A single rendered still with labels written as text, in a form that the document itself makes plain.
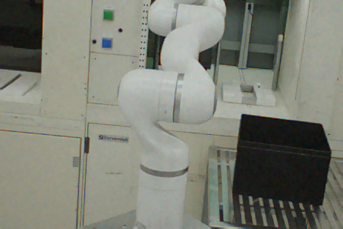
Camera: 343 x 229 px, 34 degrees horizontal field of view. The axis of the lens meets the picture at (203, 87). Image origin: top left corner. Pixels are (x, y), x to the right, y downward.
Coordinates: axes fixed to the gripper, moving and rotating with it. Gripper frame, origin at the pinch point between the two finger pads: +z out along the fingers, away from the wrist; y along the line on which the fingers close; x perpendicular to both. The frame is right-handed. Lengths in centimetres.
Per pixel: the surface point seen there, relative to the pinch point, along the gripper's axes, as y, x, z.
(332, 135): 53, -36, -44
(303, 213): 30, -44, -90
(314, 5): 38, 11, -47
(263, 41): 45, -20, 48
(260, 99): 30.0, -31.3, -21.3
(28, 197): -58, -74, -32
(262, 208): 18, -44, -88
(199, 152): 5, -48, -38
